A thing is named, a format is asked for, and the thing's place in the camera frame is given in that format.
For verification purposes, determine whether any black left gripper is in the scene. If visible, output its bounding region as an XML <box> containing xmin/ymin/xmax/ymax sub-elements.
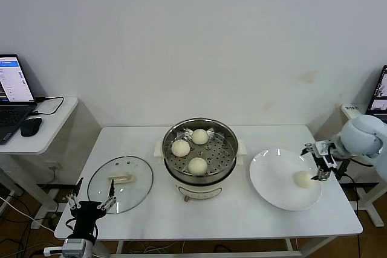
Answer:
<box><xmin>67</xmin><ymin>177</ymin><xmax>117</xmax><ymax>236</ymax></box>

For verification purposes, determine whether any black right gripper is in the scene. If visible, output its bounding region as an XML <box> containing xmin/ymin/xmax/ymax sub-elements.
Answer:
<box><xmin>301</xmin><ymin>138</ymin><xmax>341</xmax><ymax>182</ymax></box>

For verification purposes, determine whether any white steamed baozi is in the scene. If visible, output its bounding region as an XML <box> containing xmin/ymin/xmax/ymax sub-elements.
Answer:
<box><xmin>171</xmin><ymin>140</ymin><xmax>191</xmax><ymax>158</ymax></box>
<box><xmin>294</xmin><ymin>170</ymin><xmax>314</xmax><ymax>189</ymax></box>
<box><xmin>187</xmin><ymin>157</ymin><xmax>209</xmax><ymax>176</ymax></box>
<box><xmin>192</xmin><ymin>129</ymin><xmax>209</xmax><ymax>146</ymax></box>

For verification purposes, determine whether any glass lid cream handle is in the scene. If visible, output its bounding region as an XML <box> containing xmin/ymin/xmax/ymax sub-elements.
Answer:
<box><xmin>87</xmin><ymin>155</ymin><xmax>154</xmax><ymax>214</ymax></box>

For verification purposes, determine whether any steel steamer basket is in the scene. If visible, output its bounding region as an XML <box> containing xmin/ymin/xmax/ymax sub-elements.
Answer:
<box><xmin>154</xmin><ymin>118</ymin><xmax>249</xmax><ymax>179</ymax></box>

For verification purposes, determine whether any black power adapter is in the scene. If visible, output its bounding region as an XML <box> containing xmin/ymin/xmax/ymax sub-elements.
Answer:
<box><xmin>334</xmin><ymin>161</ymin><xmax>349</xmax><ymax>181</ymax></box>

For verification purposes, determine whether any white round plate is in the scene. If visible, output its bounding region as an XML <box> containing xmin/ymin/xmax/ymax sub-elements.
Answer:
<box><xmin>249</xmin><ymin>148</ymin><xmax>323</xmax><ymax>212</ymax></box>

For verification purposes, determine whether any white side table with mouse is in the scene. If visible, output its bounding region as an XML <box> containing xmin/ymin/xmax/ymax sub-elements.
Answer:
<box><xmin>0</xmin><ymin>97</ymin><xmax>102</xmax><ymax>230</ymax></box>

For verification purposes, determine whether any black computer mouse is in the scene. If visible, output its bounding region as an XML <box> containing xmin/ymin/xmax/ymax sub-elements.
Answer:
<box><xmin>20</xmin><ymin>117</ymin><xmax>43</xmax><ymax>137</ymax></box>

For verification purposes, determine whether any dark laptop grey screen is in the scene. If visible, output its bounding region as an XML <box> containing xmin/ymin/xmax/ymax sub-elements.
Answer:
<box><xmin>367</xmin><ymin>65</ymin><xmax>387</xmax><ymax>117</ymax></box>

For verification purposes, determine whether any cream electric cooker pot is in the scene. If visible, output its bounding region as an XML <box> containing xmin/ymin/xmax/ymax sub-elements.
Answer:
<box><xmin>163</xmin><ymin>156</ymin><xmax>239</xmax><ymax>203</ymax></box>

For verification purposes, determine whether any black laptop white-blue screen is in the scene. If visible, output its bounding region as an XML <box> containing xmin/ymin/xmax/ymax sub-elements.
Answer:
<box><xmin>0</xmin><ymin>54</ymin><xmax>38</xmax><ymax>146</ymax></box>

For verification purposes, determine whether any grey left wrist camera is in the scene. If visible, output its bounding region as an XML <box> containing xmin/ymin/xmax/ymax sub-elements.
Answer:
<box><xmin>44</xmin><ymin>246</ymin><xmax>64</xmax><ymax>256</ymax></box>

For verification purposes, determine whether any black laptop charger cable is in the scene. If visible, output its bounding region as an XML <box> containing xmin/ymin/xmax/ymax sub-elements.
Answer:
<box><xmin>28</xmin><ymin>96</ymin><xmax>65</xmax><ymax>117</ymax></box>

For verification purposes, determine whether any white work table frame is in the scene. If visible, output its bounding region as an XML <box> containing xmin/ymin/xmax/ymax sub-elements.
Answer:
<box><xmin>110</xmin><ymin>238</ymin><xmax>303</xmax><ymax>258</ymax></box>

